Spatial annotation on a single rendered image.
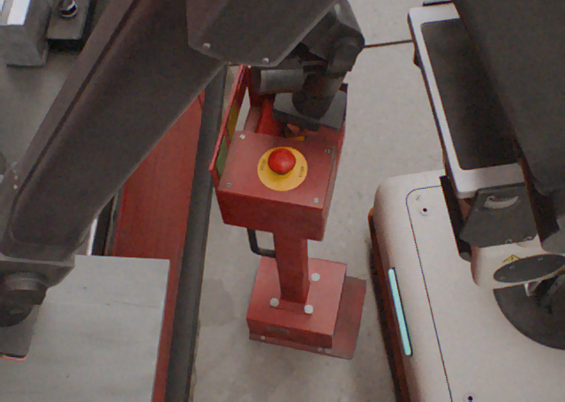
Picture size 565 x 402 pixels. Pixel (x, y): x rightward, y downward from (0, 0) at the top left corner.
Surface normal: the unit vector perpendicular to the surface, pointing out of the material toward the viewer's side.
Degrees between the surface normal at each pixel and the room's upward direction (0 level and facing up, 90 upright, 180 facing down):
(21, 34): 90
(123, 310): 0
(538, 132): 93
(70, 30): 0
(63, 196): 91
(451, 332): 0
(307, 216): 90
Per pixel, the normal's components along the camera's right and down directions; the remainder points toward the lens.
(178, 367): -0.04, -0.45
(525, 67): 0.06, 0.92
